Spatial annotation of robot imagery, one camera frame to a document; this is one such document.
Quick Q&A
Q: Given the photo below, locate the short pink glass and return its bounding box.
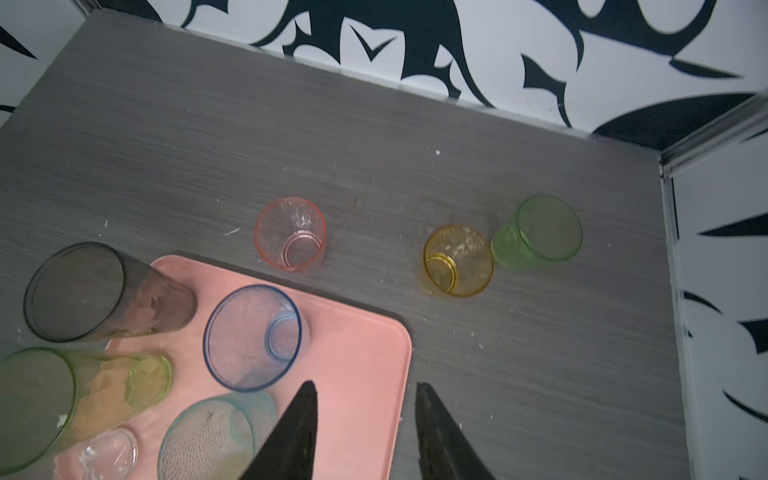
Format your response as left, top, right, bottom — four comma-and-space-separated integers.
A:
254, 197, 327, 274

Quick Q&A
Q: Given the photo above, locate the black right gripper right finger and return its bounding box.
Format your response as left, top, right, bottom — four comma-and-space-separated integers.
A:
415, 382, 495, 480

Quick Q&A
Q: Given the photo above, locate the teal glass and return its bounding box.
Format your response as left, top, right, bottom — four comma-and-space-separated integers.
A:
157, 391, 278, 479

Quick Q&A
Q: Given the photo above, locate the tall blue glass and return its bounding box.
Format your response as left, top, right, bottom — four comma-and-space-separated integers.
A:
202, 285, 311, 392

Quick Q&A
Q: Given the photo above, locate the short green glass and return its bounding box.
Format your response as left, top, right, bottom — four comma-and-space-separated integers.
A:
491, 194, 584, 271

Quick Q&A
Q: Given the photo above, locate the tall clear glass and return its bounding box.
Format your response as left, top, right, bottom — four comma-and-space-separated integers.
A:
11, 425, 140, 480

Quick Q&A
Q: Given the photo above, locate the tall green glass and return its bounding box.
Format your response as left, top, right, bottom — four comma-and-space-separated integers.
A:
1, 347, 174, 476

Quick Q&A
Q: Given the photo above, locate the tall dark grey glass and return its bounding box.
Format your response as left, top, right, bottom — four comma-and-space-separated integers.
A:
23, 242, 197, 343

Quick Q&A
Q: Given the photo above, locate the pink tray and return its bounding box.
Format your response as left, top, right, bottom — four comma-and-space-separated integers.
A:
53, 254, 414, 480

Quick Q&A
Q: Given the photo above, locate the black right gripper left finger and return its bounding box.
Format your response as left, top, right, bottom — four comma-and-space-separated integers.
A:
240, 380, 318, 479

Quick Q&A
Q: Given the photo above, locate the short yellow glass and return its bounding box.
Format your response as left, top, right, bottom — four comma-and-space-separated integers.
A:
417, 224, 494, 298

